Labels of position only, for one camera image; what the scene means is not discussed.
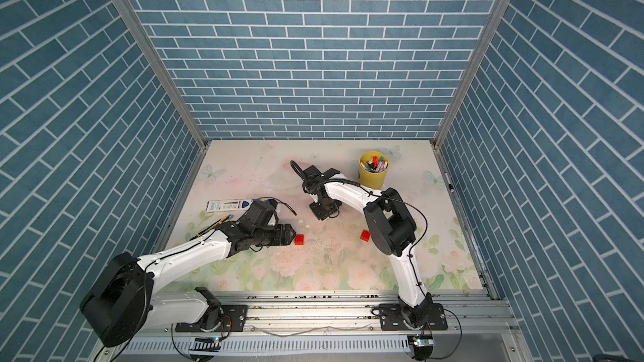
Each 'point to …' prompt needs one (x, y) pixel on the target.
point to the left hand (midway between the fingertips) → (293, 236)
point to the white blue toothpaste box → (214, 206)
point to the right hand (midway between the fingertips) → (327, 214)
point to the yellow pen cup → (372, 169)
